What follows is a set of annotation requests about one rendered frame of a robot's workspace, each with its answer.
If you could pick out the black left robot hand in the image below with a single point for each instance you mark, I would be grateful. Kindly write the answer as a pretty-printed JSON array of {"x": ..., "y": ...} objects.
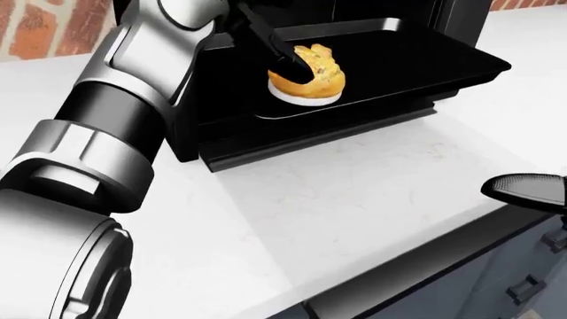
[{"x": 283, "y": 56}]

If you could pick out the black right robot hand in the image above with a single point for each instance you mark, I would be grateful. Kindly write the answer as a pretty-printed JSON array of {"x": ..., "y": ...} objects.
[{"x": 527, "y": 191}]

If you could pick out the golden brown scone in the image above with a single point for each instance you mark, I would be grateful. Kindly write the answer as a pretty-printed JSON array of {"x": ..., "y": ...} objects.
[{"x": 325, "y": 76}]

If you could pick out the black toaster oven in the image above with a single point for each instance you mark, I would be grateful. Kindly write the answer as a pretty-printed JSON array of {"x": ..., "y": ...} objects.
[{"x": 310, "y": 126}]

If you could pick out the black toaster oven tray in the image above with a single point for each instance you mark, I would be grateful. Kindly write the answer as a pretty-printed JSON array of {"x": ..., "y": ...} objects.
[{"x": 381, "y": 63}]

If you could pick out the small white round plate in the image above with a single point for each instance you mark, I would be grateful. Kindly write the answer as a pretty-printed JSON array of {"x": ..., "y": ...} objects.
[{"x": 305, "y": 99}]

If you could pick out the grey cabinet drawer front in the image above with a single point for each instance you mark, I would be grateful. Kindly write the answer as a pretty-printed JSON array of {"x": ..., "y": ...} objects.
[{"x": 478, "y": 272}]

